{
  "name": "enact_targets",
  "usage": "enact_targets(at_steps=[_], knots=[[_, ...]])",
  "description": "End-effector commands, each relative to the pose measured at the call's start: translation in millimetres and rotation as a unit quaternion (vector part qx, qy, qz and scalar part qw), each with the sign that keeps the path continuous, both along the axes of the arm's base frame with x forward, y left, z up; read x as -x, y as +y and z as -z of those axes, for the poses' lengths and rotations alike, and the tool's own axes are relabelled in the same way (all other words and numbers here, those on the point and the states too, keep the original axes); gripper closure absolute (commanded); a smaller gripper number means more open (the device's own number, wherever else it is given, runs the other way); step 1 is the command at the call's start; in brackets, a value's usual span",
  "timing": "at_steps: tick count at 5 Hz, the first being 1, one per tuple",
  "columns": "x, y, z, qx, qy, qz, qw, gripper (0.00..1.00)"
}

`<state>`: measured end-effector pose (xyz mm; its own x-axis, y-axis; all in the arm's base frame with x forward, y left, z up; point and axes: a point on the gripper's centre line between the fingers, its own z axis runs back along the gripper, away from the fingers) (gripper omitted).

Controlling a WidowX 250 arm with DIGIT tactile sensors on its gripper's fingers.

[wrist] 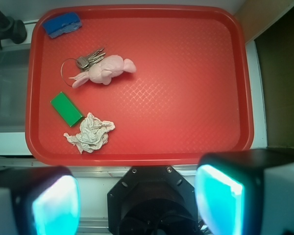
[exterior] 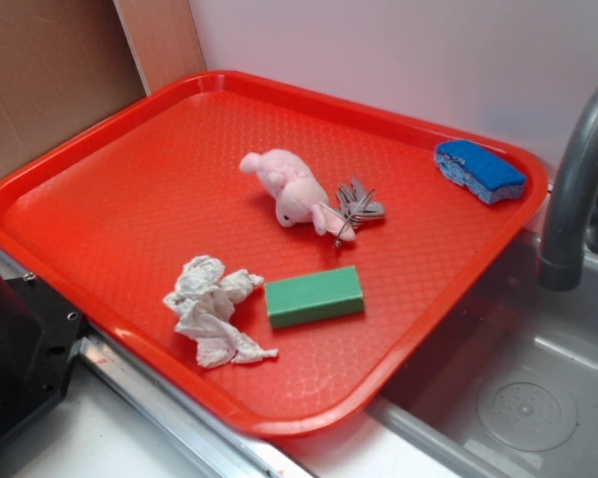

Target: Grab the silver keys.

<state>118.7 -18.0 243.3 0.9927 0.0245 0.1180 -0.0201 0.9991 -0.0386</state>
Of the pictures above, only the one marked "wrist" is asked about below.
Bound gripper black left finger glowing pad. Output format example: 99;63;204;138
0;166;80;235

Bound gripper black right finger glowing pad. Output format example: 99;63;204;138
195;148;294;235

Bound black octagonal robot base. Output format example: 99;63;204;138
107;166;203;235

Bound crumpled white paper towel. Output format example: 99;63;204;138
63;112;116;154

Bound green rectangular block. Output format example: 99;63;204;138
50;92;84;127

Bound metal sink basin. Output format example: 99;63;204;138
0;47;29;133

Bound pink fish toy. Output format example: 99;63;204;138
70;55;137;89

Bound black faucet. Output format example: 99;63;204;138
0;11;27;50

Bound blue sponge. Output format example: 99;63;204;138
43;12;82;39

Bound silver keys on ring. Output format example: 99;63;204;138
60;47;106;87

